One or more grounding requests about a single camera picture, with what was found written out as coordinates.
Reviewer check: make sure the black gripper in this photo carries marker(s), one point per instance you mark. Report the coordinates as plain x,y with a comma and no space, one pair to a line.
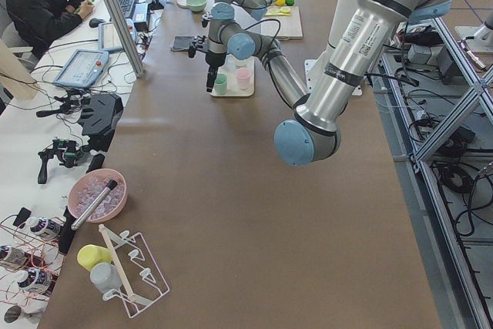
212,59

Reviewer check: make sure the mint green cup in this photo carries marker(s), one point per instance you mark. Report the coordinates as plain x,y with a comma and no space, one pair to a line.
220,84

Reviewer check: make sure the pink cup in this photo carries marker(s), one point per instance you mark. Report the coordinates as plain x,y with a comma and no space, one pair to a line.
243,78

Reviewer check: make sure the blue cup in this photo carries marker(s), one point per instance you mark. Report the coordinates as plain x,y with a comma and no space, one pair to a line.
230,66

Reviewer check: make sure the cream yellow cup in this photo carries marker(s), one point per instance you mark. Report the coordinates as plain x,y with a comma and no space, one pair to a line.
240,63

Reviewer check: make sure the cream tray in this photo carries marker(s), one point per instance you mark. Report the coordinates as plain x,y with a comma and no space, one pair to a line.
235,78

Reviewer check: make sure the grey folded cloth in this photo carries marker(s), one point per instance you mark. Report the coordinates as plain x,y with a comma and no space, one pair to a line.
182,43

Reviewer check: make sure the green bowl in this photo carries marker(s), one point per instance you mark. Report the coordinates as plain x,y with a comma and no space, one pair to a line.
196,5

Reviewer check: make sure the wooden cutting board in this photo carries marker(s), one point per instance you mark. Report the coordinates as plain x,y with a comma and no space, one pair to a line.
283,27

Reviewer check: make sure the yellow plastic knife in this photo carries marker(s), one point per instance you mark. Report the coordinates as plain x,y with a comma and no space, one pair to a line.
279,14

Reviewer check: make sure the teach pendant tablet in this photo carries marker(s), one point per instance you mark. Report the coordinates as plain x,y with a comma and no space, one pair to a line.
108,39
82,69

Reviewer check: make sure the black plastic housing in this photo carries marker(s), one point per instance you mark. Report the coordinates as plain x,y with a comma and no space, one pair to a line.
99,119

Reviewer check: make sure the computer mouse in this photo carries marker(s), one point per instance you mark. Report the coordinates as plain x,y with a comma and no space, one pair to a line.
95,22

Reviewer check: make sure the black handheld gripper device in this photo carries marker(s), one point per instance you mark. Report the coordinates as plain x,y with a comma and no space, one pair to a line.
74,100

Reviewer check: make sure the metal muddler in bowl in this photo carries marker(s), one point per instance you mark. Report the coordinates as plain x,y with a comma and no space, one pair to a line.
110,186

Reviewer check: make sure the pink bowl with ice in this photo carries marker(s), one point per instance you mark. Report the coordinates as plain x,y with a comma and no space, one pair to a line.
86,189

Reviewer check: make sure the seated person in black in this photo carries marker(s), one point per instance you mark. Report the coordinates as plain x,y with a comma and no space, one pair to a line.
41,22

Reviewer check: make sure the yellow cup on rack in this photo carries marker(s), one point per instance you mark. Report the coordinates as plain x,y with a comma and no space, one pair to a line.
91,255

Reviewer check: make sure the bottle with dark label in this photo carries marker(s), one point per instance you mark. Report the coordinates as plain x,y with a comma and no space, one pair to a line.
45,228

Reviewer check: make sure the grey cup on rack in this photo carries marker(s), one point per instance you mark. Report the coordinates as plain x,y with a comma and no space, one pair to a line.
105,277

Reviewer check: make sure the aluminium frame post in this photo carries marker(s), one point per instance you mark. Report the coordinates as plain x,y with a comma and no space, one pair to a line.
128,44

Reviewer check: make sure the white wire cup rack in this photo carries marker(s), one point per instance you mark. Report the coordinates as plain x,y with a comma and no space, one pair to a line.
143,282

